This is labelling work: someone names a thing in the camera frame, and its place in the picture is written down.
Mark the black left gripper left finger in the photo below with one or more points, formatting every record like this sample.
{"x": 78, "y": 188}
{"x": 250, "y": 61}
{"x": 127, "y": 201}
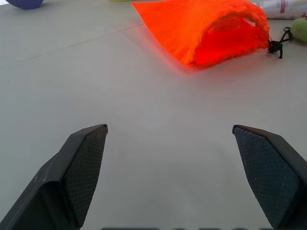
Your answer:
{"x": 72, "y": 172}

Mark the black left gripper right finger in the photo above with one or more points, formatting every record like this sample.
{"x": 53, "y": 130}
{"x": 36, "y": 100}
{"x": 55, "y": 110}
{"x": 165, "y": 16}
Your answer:
{"x": 268, "y": 172}

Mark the white tube with pink print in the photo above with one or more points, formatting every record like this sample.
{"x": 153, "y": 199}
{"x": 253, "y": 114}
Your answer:
{"x": 280, "y": 8}

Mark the dark blue rounded object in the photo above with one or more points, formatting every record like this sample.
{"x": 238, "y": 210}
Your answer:
{"x": 25, "y": 3}

